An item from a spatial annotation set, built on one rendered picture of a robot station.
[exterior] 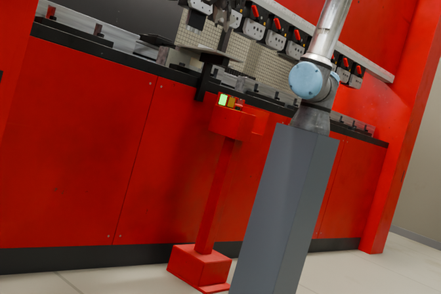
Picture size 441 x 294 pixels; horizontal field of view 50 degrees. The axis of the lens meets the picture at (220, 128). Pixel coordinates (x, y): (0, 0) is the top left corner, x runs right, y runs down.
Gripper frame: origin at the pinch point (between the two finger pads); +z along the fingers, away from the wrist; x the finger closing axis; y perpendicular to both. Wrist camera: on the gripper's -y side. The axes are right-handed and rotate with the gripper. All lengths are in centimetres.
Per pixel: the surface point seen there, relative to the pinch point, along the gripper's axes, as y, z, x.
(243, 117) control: -2.2, 32.2, -22.7
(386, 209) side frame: 170, 168, -25
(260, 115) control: 14.4, 39.1, -17.4
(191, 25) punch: 2.6, 7.5, 22.8
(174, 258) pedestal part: -37, 93, -25
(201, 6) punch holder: 6.7, -1.3, 21.5
